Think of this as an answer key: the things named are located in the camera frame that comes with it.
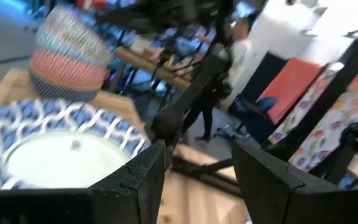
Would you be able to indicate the yellow ceramic bowl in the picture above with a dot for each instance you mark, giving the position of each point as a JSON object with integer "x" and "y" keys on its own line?
{"x": 76, "y": 28}

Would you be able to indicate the black partition panel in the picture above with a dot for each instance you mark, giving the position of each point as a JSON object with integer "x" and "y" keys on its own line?
{"x": 259, "y": 81}

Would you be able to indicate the blue office chair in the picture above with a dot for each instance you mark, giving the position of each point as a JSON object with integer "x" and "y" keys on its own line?
{"x": 266, "y": 104}

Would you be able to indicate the orange partition panel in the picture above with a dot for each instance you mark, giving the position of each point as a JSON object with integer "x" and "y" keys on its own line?
{"x": 291, "y": 87}

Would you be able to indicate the wooden slatted shelf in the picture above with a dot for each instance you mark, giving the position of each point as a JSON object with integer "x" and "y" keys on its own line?
{"x": 120, "y": 107}

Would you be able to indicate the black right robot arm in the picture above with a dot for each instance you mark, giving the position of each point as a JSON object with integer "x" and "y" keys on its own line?
{"x": 182, "y": 102}

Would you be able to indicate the floral partition panel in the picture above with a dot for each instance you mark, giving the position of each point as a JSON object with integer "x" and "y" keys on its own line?
{"x": 353, "y": 109}

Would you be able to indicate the blue white paper bowl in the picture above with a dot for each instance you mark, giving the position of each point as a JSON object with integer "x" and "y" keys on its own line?
{"x": 57, "y": 158}

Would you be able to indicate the wooden background table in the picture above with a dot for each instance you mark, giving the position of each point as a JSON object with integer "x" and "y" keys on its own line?
{"x": 154, "y": 67}

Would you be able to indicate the person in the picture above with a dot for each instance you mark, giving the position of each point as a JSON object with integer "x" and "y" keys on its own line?
{"x": 239, "y": 59}

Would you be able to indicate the blue ceramic bowl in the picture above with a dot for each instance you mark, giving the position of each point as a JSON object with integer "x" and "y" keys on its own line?
{"x": 61, "y": 91}

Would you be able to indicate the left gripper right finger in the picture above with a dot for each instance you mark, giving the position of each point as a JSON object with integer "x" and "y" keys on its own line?
{"x": 275, "y": 199}

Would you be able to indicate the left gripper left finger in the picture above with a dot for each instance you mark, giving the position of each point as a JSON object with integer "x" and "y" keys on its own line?
{"x": 120, "y": 202}

